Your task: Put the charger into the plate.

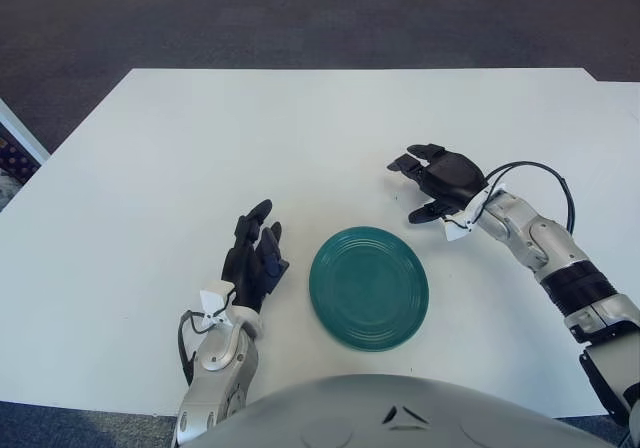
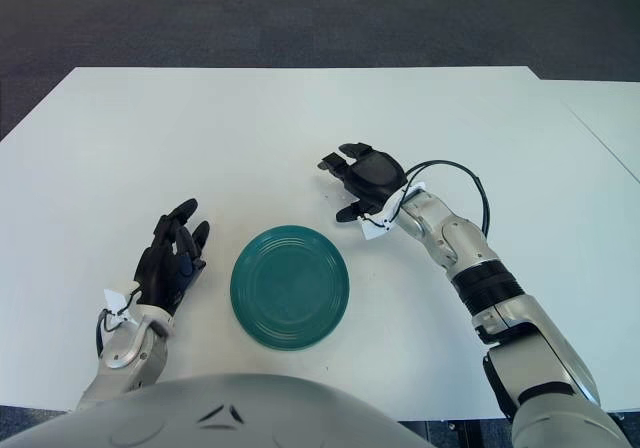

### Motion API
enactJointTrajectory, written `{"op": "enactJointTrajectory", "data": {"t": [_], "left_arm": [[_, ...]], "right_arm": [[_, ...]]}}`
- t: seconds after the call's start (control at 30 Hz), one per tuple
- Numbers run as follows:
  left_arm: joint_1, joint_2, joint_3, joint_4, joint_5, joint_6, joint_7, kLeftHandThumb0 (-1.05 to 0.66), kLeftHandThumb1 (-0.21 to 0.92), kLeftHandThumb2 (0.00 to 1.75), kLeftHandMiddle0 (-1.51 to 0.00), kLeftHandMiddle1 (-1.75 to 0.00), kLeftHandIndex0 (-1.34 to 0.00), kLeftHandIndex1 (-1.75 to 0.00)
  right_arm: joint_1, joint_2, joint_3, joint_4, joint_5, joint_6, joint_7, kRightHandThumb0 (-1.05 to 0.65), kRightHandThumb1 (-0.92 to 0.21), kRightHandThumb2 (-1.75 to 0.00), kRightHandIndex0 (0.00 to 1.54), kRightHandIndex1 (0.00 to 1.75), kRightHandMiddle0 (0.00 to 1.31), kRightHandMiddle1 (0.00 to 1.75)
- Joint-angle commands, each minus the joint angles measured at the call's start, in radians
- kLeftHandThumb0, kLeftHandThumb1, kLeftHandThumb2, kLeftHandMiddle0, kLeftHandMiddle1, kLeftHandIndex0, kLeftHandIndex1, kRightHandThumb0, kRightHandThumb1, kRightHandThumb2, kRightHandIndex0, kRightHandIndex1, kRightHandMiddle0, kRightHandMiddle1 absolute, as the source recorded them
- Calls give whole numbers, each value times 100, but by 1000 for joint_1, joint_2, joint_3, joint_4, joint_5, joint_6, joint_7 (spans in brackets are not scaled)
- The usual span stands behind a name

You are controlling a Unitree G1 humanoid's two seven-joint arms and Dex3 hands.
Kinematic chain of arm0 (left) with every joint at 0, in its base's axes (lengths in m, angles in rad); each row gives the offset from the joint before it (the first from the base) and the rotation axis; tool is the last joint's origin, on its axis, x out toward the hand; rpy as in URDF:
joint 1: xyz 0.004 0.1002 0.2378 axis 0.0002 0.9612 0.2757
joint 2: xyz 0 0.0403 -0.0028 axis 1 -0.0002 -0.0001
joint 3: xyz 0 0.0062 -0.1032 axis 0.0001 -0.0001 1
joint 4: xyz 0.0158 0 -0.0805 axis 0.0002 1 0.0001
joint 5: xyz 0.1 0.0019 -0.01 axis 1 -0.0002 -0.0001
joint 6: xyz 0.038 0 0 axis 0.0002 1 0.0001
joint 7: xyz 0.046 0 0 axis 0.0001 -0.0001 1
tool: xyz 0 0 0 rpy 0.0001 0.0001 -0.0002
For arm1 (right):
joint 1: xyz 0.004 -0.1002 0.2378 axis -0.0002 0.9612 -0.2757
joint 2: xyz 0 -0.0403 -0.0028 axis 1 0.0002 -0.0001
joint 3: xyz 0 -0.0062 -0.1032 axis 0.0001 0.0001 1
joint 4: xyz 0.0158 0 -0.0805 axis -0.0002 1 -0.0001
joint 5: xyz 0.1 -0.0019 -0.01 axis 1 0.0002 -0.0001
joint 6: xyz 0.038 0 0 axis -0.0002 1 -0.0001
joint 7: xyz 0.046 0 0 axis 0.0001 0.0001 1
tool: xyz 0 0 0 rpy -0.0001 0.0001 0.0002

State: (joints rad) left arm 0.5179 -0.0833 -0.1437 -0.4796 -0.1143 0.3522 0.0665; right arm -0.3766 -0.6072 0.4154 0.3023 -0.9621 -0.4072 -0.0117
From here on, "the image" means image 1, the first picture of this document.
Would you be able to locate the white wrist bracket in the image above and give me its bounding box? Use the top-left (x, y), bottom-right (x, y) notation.
top-left (198, 281), bottom-right (237, 327)
top-left (441, 184), bottom-right (507, 243)

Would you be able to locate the teal green round plate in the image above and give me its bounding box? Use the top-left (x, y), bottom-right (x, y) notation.
top-left (308, 225), bottom-right (430, 353)

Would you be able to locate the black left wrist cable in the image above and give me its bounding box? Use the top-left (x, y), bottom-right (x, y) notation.
top-left (176, 291), bottom-right (237, 387)

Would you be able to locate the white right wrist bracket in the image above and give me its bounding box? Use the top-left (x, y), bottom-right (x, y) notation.
top-left (441, 184), bottom-right (507, 243)

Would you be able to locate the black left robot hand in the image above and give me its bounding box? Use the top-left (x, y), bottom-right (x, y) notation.
top-left (221, 199), bottom-right (292, 316)

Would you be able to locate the grey robot torso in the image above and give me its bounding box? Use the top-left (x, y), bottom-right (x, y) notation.
top-left (184, 373), bottom-right (622, 448)

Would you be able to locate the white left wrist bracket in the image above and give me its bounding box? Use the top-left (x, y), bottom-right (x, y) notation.
top-left (198, 281), bottom-right (237, 327)

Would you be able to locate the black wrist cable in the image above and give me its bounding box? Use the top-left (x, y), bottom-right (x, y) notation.
top-left (477, 160), bottom-right (577, 230)
top-left (176, 291), bottom-right (237, 387)

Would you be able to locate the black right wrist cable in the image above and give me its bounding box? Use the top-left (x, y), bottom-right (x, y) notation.
top-left (477, 160), bottom-right (577, 230)

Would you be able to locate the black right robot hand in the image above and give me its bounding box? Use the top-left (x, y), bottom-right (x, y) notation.
top-left (385, 143), bottom-right (489, 225)

